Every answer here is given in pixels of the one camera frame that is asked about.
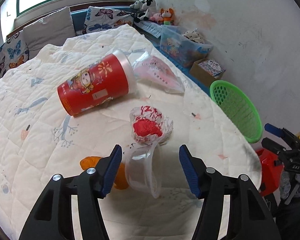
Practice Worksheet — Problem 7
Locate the clear plastic cup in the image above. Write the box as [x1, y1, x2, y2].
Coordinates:
[125, 141, 162, 198]

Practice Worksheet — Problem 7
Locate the red white wrapper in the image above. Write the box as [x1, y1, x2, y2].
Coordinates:
[129, 105, 173, 145]

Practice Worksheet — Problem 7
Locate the pink clear plastic bag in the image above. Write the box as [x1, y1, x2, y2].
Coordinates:
[132, 51, 185, 94]

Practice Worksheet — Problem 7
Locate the red paper noodle cup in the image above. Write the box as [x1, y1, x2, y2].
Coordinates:
[57, 50, 137, 116]

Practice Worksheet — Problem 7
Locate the red plastic stool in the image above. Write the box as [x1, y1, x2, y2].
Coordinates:
[256, 148, 283, 197]

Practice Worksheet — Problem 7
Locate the green plastic waste basket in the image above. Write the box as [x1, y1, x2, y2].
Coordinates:
[210, 80, 263, 144]

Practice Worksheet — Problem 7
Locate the cardboard box with books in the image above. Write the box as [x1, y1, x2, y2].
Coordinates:
[190, 59, 226, 87]

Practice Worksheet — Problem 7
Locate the white quilted table cover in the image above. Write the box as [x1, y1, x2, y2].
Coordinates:
[0, 25, 261, 239]

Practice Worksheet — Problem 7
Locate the clear plastic storage bin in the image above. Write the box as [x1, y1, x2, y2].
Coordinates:
[160, 25, 213, 68]

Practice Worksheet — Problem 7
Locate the orange fox plush toy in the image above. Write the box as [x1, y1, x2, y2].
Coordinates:
[159, 8, 174, 25]

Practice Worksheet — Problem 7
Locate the pink plush toy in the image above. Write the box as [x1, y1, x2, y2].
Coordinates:
[149, 13, 164, 24]

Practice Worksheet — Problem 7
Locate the left butterfly pillow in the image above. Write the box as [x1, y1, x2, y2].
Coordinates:
[0, 30, 30, 78]

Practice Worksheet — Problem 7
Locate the butterfly pillow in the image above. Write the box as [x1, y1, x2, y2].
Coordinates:
[71, 7, 134, 36]
[0, 30, 30, 78]

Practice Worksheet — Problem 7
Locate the cow plush toy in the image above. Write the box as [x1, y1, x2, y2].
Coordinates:
[129, 0, 157, 23]

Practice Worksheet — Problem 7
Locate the grey square cushion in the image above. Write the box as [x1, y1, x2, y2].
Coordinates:
[23, 7, 76, 59]

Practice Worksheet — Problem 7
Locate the right butterfly pillow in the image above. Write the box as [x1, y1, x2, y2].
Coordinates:
[71, 7, 134, 36]

